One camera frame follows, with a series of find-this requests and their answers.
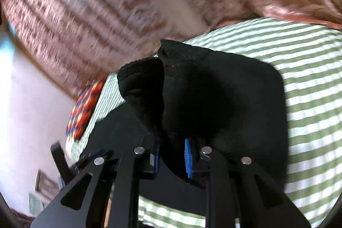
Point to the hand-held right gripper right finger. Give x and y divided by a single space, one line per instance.
189 161

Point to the black pants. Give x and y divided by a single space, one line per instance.
227 89

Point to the colourful patchwork pillow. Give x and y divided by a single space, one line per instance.
85 110

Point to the brown floral curtain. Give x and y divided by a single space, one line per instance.
80 17

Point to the brown framed picture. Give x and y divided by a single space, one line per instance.
45 181

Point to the green checked bedsheet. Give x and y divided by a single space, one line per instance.
315 83

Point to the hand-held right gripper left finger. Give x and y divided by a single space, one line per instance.
125 185

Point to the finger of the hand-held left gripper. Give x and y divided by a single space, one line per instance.
60 158

